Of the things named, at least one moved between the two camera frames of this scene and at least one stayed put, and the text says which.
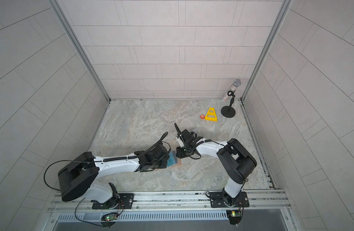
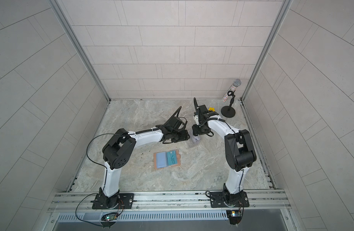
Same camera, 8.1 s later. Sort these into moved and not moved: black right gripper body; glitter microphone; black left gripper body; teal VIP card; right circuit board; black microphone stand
Moved: black right gripper body; black left gripper body
Not moved: glitter microphone; black microphone stand; right circuit board; teal VIP card
